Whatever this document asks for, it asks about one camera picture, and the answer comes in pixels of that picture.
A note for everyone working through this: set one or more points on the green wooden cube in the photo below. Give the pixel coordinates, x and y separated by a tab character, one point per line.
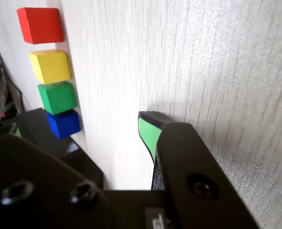
58	99

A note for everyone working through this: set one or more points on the red wooden cube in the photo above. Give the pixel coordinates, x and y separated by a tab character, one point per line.
43	26

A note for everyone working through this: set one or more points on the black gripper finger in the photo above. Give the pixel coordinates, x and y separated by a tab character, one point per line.
191	167
36	190

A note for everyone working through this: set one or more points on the yellow wooden cube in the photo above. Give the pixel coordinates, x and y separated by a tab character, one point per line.
51	66

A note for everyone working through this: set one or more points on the blue wooden cube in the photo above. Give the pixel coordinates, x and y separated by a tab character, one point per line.
64	124

